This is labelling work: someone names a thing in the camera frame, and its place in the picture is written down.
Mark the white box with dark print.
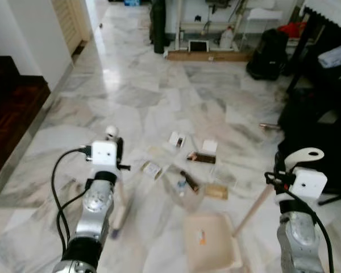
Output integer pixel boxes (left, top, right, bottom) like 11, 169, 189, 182
169, 132, 186, 150

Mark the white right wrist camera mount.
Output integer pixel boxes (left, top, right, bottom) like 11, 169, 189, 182
292, 168, 328, 200

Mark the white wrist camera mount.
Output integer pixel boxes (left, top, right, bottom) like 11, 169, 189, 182
292, 168, 328, 200
92, 140, 118, 167

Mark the cream long handled dustpan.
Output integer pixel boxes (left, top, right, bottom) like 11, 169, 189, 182
184, 147, 325, 272

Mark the black backpack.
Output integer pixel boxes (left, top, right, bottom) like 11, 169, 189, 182
247, 28, 289, 81

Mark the white stool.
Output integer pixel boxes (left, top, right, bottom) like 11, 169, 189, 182
239, 8, 285, 52

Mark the light louvred wooden door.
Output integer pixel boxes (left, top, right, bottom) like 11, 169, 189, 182
51, 0, 93, 56

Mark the grey blue pillow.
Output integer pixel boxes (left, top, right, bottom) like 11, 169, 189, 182
318, 45, 341, 69

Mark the dark brown tube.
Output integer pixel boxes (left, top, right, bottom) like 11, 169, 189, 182
180, 170, 200, 192

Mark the small framed tablet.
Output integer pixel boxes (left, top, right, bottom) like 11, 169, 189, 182
188, 40, 210, 53

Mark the wooden handled broom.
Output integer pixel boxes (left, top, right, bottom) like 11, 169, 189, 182
105, 126, 131, 238

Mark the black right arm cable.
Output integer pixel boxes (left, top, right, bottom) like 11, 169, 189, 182
265, 171, 335, 273

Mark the tan cardboard piece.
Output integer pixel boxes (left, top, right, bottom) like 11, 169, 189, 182
204, 183, 230, 200

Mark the white fringed cloth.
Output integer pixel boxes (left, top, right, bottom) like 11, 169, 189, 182
303, 0, 341, 34

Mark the red cloth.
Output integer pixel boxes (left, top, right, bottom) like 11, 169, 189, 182
277, 22, 307, 39

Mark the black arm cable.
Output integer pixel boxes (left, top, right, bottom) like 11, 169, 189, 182
50, 147, 94, 257
265, 171, 335, 273

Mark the small clear bottle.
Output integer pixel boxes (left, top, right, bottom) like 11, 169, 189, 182
177, 179, 188, 196

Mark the flat dark brown box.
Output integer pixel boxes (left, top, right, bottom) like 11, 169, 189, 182
186, 152, 217, 165

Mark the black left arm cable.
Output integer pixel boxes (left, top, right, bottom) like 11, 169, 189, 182
50, 147, 94, 257

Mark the plain white open box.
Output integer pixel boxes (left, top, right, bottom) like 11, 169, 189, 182
202, 139, 218, 155

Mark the black stand leg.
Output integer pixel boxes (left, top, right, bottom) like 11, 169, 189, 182
285, 13, 330, 94

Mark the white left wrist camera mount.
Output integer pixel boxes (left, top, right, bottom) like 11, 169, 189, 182
92, 140, 118, 167

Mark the tall black rolled bag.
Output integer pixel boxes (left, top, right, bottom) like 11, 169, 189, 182
149, 0, 170, 55

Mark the white plastic jug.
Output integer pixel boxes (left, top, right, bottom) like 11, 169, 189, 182
219, 26, 235, 49

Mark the flat brown cardboard plank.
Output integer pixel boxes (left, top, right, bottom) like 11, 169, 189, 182
167, 50, 253, 63

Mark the large black bag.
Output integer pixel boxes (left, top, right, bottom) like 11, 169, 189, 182
277, 85, 341, 197

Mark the white shelf frame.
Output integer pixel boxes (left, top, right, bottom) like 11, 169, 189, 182
169, 0, 307, 52

